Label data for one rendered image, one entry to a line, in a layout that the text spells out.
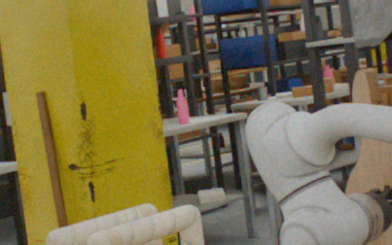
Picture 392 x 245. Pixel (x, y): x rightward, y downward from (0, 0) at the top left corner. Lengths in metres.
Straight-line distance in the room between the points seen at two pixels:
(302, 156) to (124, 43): 0.88
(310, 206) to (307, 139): 0.11
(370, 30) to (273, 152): 0.33
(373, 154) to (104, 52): 0.72
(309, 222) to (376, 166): 0.42
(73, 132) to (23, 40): 0.27
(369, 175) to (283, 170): 0.40
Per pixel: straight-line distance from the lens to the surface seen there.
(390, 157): 1.97
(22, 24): 2.40
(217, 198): 6.92
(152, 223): 1.28
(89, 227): 1.32
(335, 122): 1.59
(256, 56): 8.98
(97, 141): 2.31
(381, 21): 1.82
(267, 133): 1.65
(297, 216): 1.61
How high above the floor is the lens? 1.43
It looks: 3 degrees down
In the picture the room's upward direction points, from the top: 8 degrees counter-clockwise
